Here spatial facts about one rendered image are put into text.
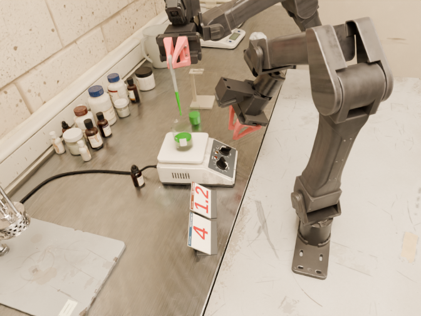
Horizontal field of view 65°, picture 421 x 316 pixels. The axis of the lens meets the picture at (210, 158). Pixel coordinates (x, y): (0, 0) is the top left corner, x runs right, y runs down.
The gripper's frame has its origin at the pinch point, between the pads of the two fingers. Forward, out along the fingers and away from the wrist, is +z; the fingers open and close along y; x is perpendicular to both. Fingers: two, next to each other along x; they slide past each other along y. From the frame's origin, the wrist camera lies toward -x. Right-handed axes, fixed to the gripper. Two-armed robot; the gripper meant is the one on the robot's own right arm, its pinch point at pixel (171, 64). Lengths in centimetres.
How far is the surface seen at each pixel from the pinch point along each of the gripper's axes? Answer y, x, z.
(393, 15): 87, 41, -132
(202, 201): 5.1, 29.9, 13.2
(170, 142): -5.2, 23.2, -1.7
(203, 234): 6.8, 30.3, 22.6
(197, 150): 2.8, 23.4, 1.4
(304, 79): 34, 34, -52
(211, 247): 8.8, 31.6, 25.0
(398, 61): 96, 66, -130
